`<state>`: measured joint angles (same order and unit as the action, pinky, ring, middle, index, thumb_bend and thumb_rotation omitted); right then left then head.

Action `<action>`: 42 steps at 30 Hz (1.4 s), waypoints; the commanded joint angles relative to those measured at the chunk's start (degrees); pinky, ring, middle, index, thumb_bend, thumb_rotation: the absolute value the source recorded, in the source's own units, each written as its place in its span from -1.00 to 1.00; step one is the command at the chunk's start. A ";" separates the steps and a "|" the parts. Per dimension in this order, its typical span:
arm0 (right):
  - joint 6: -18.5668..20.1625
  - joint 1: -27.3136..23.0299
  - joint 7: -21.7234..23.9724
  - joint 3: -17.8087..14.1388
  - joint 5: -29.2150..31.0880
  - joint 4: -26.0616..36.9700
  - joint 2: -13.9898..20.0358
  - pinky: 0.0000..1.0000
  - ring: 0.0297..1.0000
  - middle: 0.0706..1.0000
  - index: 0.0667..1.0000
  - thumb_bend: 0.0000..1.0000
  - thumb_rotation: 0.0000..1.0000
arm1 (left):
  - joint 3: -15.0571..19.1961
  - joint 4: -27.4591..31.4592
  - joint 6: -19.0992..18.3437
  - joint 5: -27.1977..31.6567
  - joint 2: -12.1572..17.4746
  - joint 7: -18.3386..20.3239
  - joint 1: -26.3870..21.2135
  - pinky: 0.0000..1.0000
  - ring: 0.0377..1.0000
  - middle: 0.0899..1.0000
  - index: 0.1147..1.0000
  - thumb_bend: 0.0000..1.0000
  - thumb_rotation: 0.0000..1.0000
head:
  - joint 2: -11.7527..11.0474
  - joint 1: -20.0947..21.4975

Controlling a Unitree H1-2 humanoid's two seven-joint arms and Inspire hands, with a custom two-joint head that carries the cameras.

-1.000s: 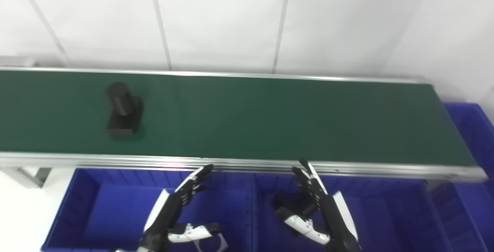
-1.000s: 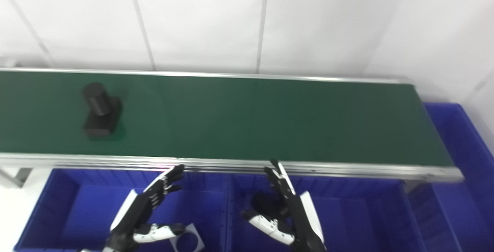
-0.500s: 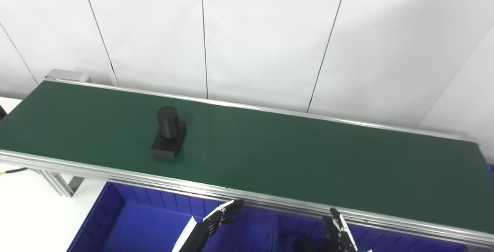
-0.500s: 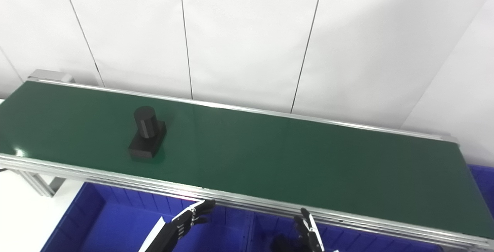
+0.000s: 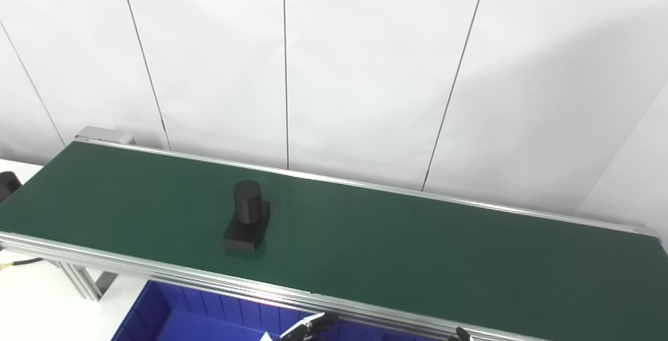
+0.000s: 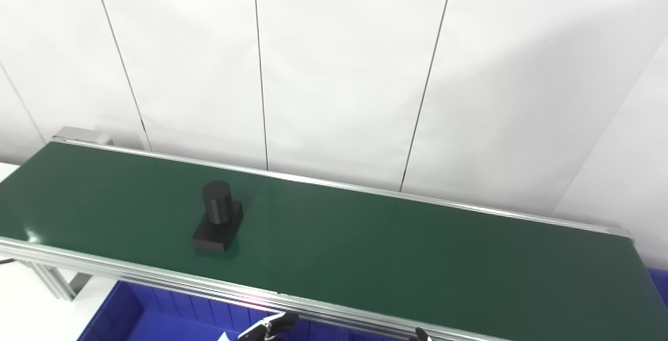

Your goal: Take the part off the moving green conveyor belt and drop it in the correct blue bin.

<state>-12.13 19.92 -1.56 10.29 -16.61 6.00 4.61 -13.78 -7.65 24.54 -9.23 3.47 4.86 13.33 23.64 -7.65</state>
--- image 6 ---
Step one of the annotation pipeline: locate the black cylinder-on-block part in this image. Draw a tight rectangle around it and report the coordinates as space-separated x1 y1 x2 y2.
192 180 244 253

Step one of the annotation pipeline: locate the aluminium conveyor support leg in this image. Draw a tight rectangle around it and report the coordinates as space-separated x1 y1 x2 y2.
20 261 93 302

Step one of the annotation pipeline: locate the blue plastic bin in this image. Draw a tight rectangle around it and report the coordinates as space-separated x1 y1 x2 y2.
77 280 366 341
646 267 668 308

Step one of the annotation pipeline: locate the green conveyor belt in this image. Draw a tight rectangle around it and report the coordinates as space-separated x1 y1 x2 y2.
0 142 668 341
0 137 668 341

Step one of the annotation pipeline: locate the grey conveyor end housing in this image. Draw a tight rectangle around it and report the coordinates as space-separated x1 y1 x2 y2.
51 126 114 146

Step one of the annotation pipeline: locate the left white and black hand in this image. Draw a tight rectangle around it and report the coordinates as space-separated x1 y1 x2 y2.
237 312 300 341

